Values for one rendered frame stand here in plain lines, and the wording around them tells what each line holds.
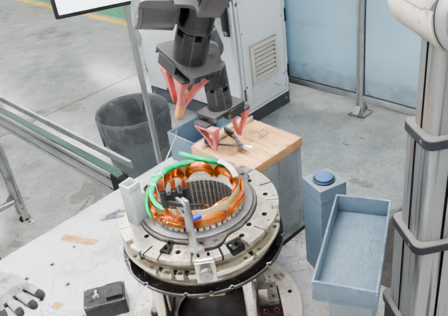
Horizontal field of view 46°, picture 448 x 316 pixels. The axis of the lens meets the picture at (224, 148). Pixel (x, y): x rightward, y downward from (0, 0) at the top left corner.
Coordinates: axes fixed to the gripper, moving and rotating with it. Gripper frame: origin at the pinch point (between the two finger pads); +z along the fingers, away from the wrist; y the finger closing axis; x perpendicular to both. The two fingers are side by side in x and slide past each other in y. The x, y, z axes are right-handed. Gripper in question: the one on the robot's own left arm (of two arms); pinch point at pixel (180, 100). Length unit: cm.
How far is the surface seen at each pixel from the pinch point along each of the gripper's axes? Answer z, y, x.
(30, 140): 106, -107, 20
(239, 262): 20.5, 22.9, 0.0
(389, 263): 119, 21, 123
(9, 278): 70, -26, -23
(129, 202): 20.2, 1.4, -9.4
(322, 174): 21.0, 15.3, 32.3
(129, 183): 18.4, -1.2, -7.7
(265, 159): 24.1, 3.5, 26.6
